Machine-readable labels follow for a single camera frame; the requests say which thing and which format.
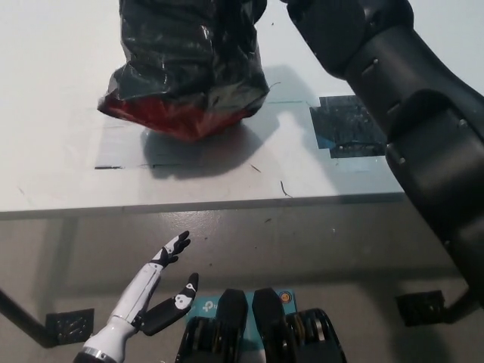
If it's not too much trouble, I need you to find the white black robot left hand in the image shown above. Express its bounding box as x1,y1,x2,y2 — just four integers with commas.
107,230,200,337

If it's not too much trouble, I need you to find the black plastic bag grey lining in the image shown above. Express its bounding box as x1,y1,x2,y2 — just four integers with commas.
97,0,270,143

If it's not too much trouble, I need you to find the robot left black body block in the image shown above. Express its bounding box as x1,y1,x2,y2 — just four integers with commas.
175,289,250,363

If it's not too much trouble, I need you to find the teal router box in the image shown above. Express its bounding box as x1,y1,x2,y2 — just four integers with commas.
185,289,300,353

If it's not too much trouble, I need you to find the black table leg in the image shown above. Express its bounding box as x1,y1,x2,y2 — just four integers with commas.
445,281,484,325
0,289,57,349

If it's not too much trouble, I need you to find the pale grey tape patch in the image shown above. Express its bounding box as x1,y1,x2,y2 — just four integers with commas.
94,123,185,170

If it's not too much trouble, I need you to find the black tape patch on table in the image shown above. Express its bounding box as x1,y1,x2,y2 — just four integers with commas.
309,95,389,159

